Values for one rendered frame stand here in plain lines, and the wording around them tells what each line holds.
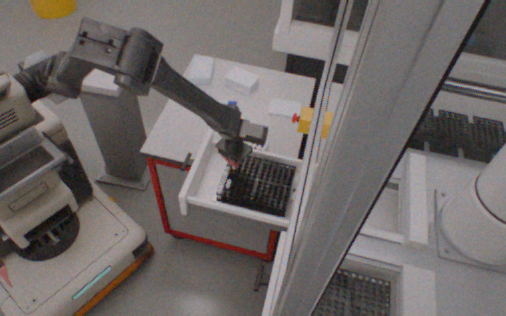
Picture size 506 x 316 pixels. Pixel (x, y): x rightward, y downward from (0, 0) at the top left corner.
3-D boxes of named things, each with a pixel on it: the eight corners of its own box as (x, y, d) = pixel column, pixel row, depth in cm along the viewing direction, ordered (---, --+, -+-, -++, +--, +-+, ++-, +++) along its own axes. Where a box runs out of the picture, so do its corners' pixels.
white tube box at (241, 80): (224, 85, 174) (224, 76, 170) (234, 74, 179) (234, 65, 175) (249, 96, 170) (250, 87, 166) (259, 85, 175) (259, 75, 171)
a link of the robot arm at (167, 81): (122, 26, 73) (104, 80, 72) (145, 26, 71) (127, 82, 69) (229, 106, 111) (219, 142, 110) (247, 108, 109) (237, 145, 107)
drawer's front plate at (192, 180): (181, 214, 126) (178, 196, 118) (209, 148, 144) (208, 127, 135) (186, 216, 126) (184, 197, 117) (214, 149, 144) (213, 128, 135)
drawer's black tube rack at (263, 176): (216, 204, 127) (215, 193, 122) (231, 163, 138) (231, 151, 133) (283, 221, 125) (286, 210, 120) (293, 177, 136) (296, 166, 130)
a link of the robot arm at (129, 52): (83, 0, 66) (64, 55, 65) (159, 36, 73) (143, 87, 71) (56, 54, 104) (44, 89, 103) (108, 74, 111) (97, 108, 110)
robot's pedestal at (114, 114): (95, 181, 229) (50, 80, 170) (116, 143, 248) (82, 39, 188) (145, 191, 227) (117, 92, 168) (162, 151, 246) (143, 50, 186)
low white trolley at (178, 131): (163, 242, 208) (139, 151, 149) (201, 154, 246) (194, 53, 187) (271, 270, 202) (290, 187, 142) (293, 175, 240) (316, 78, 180)
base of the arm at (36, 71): (57, 53, 112) (17, 72, 106) (65, 49, 106) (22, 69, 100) (75, 80, 115) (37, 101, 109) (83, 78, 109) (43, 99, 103)
